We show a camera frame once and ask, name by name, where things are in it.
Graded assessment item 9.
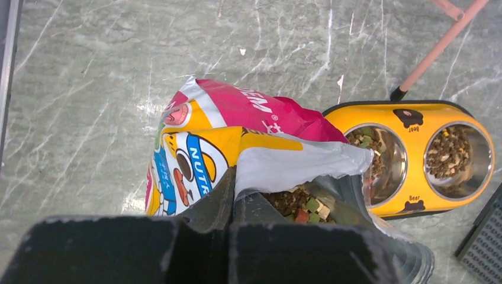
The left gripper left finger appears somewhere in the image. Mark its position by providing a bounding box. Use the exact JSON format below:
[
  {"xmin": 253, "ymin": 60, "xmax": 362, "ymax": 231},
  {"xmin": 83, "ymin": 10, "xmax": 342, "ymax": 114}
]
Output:
[{"xmin": 1, "ymin": 167, "xmax": 236, "ymax": 283}]

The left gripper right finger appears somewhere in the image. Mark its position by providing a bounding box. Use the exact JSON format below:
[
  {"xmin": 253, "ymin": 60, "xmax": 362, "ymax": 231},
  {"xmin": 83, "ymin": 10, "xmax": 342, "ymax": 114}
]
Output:
[{"xmin": 227, "ymin": 217, "xmax": 400, "ymax": 283}]

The pet food bag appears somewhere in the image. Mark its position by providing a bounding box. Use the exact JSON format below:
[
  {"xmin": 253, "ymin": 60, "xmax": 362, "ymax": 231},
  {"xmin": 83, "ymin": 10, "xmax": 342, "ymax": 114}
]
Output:
[{"xmin": 144, "ymin": 75, "xmax": 435, "ymax": 284}]

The yellow double pet bowl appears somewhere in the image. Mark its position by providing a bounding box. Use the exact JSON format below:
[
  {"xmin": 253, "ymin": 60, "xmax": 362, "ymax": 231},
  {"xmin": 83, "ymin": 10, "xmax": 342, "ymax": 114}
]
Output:
[{"xmin": 324, "ymin": 100, "xmax": 495, "ymax": 218}]

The grey building baseplate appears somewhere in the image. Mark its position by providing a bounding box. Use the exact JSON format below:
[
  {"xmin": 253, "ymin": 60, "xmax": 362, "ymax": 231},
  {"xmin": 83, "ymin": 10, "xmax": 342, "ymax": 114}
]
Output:
[{"xmin": 454, "ymin": 186, "xmax": 501, "ymax": 284}]

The pink music stand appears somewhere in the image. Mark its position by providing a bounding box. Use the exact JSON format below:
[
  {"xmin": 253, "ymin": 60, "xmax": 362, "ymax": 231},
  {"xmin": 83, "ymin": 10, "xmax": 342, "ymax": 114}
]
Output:
[{"xmin": 390, "ymin": 0, "xmax": 489, "ymax": 102}]

